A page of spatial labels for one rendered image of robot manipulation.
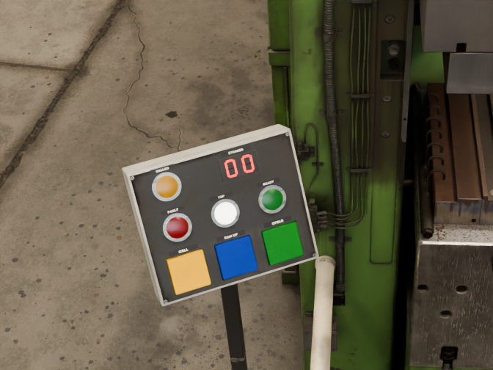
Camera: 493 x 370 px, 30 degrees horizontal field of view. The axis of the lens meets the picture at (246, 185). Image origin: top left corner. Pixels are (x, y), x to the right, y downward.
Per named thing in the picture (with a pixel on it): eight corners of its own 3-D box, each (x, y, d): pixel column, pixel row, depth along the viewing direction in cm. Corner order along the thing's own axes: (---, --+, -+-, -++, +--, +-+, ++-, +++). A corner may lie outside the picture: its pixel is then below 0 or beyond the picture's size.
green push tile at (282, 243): (304, 255, 188) (296, 221, 187) (270, 266, 187) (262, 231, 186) (301, 253, 190) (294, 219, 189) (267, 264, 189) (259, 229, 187)
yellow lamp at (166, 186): (178, 200, 179) (175, 184, 177) (155, 200, 180) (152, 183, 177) (180, 189, 182) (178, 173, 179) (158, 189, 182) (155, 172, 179)
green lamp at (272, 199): (283, 212, 185) (282, 197, 182) (260, 212, 186) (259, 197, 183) (285, 201, 188) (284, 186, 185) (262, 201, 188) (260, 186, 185)
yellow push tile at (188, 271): (211, 284, 185) (202, 249, 183) (176, 295, 183) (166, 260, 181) (209, 281, 187) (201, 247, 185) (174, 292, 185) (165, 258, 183)
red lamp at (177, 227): (188, 241, 181) (186, 225, 179) (166, 240, 182) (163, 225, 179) (191, 229, 184) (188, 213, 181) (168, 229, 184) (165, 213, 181)
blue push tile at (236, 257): (258, 269, 187) (250, 235, 185) (223, 280, 185) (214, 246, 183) (256, 267, 189) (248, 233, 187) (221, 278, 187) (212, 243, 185)
